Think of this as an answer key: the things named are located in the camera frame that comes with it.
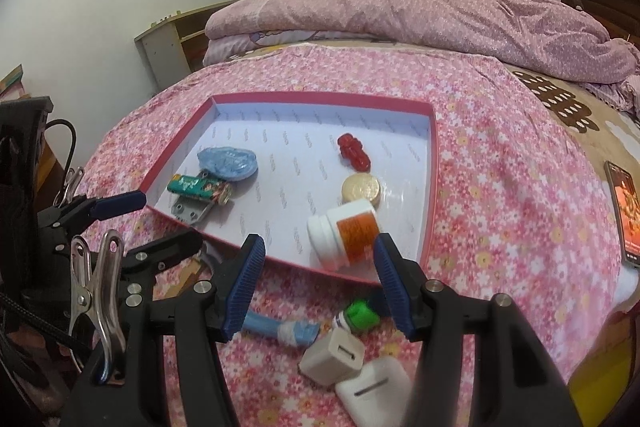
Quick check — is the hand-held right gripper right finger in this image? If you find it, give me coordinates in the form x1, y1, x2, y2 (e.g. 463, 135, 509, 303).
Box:
372, 232, 583, 427

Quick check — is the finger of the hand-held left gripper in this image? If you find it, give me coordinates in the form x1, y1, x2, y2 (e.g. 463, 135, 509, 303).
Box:
37, 189, 148, 230
120, 227, 207, 280

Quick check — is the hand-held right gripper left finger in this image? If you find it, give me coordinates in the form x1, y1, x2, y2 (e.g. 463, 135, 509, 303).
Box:
60, 233, 267, 427

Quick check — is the green cartoon figurine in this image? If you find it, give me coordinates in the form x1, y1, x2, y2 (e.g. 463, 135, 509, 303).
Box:
331, 299, 381, 335

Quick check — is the grey metal bracket plate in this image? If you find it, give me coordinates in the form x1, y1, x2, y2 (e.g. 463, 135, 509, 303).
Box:
170, 198, 213, 228

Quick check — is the orange label pill bottle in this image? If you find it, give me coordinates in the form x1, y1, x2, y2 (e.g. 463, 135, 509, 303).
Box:
306, 198, 381, 270

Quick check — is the green cartoon lighter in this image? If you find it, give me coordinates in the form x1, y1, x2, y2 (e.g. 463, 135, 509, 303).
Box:
167, 173, 235, 206

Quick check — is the white charger plug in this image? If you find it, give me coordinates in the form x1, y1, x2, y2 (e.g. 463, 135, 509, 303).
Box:
299, 326, 366, 388

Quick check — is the white earbud case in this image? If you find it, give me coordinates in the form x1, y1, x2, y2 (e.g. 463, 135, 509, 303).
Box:
334, 356, 416, 427

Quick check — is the blue oval plastic case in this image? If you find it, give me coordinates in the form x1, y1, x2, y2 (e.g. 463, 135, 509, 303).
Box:
196, 146, 259, 182

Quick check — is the red plastic toy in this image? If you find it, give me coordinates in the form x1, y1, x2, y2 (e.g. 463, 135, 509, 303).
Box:
336, 133, 373, 172

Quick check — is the pink cardboard box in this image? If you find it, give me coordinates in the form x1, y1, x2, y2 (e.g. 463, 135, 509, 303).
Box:
137, 91, 441, 285

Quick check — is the small silver metal clip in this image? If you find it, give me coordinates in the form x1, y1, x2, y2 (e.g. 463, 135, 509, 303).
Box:
57, 166, 86, 208

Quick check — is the wooden furniture piece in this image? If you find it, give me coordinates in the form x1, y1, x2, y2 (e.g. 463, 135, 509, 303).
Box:
37, 127, 71, 198

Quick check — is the large silver spring clip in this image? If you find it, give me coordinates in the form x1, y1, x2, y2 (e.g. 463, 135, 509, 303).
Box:
69, 229, 127, 383

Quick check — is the stack of books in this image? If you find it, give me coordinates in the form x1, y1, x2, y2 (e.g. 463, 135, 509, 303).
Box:
0, 64, 31, 100

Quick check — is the pink floral bed sheet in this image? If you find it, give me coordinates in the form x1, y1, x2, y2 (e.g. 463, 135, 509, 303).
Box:
70, 42, 626, 427

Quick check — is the grey-green small shelf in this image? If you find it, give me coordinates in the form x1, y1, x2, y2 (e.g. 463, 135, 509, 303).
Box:
134, 0, 241, 95

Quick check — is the yellow cloth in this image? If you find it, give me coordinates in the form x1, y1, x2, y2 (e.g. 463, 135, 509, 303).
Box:
567, 347, 633, 427

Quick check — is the white soft item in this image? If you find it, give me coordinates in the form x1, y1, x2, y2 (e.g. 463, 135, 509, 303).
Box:
607, 267, 640, 313

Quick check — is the smartphone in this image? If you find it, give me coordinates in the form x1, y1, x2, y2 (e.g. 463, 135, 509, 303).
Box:
603, 159, 640, 269

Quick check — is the brown patterned blanket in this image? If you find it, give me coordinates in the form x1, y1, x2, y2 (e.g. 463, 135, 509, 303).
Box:
510, 67, 640, 358

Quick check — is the pink dotted quilt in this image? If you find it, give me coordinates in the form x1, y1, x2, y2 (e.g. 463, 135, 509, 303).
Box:
204, 0, 640, 118

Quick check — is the thin black cable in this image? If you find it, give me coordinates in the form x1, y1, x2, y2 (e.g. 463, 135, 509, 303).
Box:
42, 119, 78, 168

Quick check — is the black braided cable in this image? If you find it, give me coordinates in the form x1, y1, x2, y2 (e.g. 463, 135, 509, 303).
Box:
0, 292, 91, 358

